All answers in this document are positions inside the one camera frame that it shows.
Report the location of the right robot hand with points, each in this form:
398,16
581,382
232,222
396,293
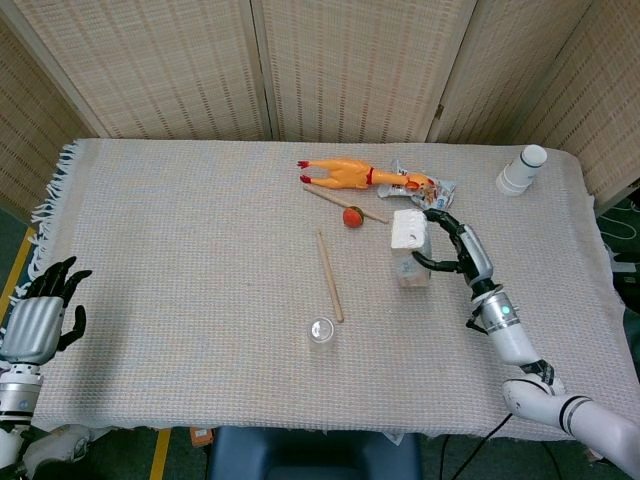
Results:
475,255

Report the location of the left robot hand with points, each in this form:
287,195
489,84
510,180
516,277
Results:
35,325

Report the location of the beige tissue box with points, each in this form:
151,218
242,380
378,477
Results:
407,232

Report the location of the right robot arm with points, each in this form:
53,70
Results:
510,340

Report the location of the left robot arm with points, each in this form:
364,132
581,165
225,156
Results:
17,395

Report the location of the white robot base shell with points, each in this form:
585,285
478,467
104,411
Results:
55,445

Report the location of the white blue snack packet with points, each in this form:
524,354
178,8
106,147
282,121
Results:
442,197

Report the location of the white paper cup stack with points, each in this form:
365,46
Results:
520,172

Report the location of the silver snack packet black print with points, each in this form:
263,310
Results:
387,190

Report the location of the small orange ball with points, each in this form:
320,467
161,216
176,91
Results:
352,217

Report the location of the thin wooden stick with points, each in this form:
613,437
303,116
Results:
325,196
327,270

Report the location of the brass screen hinge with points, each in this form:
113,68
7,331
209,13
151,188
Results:
439,111

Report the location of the yellow rubber chicken toy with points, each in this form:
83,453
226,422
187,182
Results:
345,175

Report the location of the beige woven tablecloth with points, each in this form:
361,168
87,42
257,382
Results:
200,300

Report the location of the clear plastic cup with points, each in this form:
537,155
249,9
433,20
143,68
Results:
320,332

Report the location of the orange box under table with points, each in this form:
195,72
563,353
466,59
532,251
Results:
202,436

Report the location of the dark blue chair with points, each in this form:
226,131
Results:
310,455

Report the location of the woven folding screen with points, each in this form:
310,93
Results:
175,65

